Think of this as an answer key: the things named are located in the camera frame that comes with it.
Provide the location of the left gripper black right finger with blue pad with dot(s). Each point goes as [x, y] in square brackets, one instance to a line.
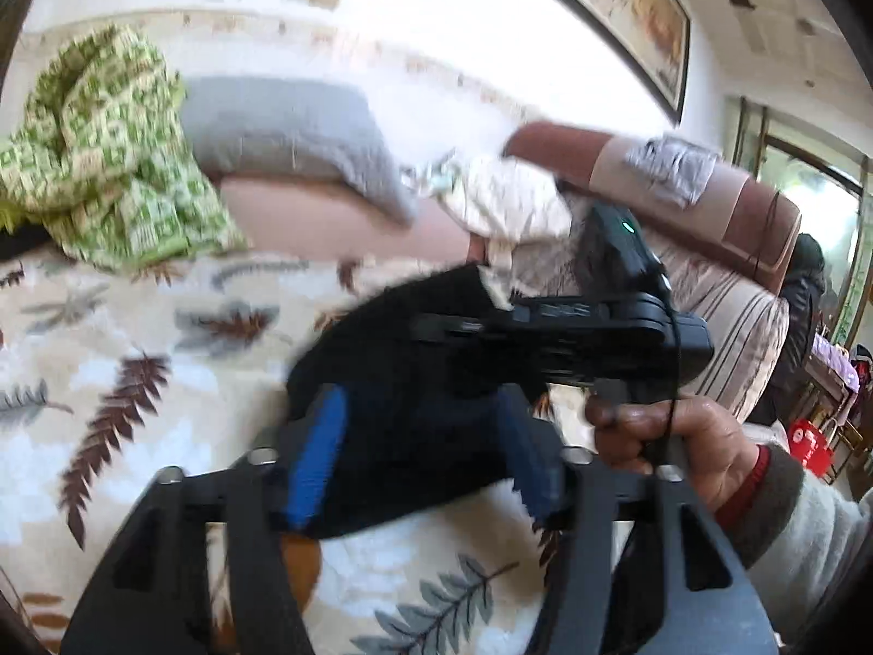
[640, 567]

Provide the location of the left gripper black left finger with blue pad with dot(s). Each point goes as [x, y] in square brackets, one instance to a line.
[151, 591]

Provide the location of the black pants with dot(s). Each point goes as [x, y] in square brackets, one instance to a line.
[401, 424]

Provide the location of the grey sleeve right forearm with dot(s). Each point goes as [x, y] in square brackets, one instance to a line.
[807, 551]

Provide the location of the person's right hand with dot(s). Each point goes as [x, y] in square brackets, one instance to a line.
[720, 461]

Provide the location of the grey cloth on headboard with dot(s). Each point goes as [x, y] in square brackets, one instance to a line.
[677, 171]

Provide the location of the cream patterned small pillow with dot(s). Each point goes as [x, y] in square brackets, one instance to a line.
[506, 202]

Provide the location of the red plastic bucket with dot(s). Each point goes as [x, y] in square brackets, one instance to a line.
[810, 445]

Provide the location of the beige leaf pattern blanket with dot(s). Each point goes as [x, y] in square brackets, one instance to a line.
[107, 379]

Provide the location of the pink bed sheet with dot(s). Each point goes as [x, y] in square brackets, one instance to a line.
[323, 220]

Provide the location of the grey quilted pillow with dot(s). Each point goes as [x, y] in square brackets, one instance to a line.
[276, 127]

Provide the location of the green checkered quilt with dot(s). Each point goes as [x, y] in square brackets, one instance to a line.
[101, 163]

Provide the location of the framed wall painting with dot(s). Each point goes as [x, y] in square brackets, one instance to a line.
[653, 37]

